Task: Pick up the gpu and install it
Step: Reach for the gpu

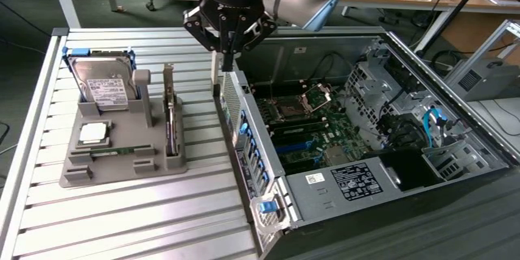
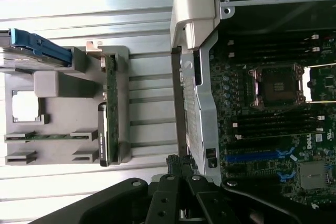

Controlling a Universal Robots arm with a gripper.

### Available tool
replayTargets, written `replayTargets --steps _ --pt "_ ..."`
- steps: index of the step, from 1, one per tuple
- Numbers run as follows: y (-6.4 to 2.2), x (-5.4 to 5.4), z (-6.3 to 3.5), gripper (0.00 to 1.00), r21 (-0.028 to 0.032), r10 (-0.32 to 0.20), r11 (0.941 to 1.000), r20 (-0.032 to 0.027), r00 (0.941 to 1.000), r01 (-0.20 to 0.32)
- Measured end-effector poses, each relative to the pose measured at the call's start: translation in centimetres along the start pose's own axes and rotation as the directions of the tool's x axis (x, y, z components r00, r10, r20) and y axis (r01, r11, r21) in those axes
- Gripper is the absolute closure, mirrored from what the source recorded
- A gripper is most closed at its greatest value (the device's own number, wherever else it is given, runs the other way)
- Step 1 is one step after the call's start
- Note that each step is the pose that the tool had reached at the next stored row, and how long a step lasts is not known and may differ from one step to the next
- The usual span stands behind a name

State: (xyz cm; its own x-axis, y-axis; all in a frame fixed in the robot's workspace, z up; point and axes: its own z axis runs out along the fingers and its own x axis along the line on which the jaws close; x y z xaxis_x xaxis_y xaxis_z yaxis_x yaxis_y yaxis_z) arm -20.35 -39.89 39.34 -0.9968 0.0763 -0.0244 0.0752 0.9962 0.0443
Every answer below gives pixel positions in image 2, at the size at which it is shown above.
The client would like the black expansion slot blue latch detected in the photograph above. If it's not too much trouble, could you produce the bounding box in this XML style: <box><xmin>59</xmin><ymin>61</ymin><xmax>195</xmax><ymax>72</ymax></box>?
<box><xmin>227</xmin><ymin>166</ymin><xmax>292</xmax><ymax>183</ymax></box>

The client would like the green motherboard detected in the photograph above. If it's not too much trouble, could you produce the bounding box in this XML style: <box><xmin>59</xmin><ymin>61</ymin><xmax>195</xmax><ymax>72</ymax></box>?
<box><xmin>209</xmin><ymin>32</ymin><xmax>336</xmax><ymax>216</ymax></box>

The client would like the open black PC case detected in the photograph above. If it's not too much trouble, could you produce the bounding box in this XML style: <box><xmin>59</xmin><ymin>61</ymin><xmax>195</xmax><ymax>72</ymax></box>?
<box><xmin>169</xmin><ymin>0</ymin><xmax>336</xmax><ymax>216</ymax></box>

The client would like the grey chipset heatsink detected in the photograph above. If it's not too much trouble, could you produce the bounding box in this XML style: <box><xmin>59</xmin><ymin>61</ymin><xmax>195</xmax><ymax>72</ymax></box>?
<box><xmin>299</xmin><ymin>161</ymin><xmax>326</xmax><ymax>190</ymax></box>

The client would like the green RAM stick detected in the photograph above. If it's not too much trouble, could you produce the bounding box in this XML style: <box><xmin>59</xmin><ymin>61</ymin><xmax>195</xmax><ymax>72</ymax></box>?
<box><xmin>5</xmin><ymin>133</ymin><xmax>91</xmax><ymax>141</ymax></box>

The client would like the CPU socket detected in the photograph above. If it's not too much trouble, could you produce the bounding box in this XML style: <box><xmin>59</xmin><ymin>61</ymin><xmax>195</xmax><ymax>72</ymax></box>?
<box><xmin>246</xmin><ymin>63</ymin><xmax>305</xmax><ymax>109</ymax></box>

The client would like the grey parts rack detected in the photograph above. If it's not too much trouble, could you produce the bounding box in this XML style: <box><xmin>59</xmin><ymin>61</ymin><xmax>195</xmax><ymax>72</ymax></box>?
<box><xmin>4</xmin><ymin>40</ymin><xmax>131</xmax><ymax>167</ymax></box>

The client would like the metal socket cover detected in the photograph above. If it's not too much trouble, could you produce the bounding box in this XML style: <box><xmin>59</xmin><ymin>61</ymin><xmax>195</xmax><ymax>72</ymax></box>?
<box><xmin>301</xmin><ymin>63</ymin><xmax>336</xmax><ymax>103</ymax></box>

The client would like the silver CPU chip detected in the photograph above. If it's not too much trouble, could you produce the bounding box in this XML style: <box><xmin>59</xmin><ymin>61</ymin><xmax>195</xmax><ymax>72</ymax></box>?
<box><xmin>12</xmin><ymin>90</ymin><xmax>40</xmax><ymax>122</ymax></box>

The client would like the hard disk in blue caddy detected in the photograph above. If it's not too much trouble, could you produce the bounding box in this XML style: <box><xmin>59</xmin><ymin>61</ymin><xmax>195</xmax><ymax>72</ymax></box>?
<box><xmin>0</xmin><ymin>28</ymin><xmax>73</xmax><ymax>69</ymax></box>

